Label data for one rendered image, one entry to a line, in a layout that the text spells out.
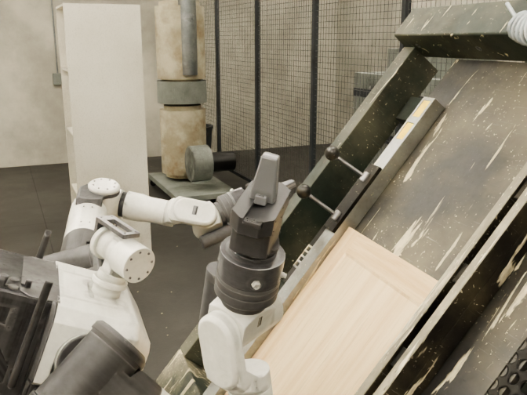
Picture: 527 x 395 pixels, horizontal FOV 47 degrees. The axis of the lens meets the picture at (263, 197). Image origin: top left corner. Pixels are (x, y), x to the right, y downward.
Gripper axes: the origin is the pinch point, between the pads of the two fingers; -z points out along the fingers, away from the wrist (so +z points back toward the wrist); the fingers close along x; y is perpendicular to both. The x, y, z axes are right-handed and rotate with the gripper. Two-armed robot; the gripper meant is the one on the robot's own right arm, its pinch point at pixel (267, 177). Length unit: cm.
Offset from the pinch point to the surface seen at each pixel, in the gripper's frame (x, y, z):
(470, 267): 29.4, 32.9, 20.9
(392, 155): 78, 16, 23
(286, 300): 56, 0, 58
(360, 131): 99, 6, 26
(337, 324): 42, 14, 51
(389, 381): 17.0, 24.6, 39.9
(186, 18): 574, -225, 116
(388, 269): 48, 21, 37
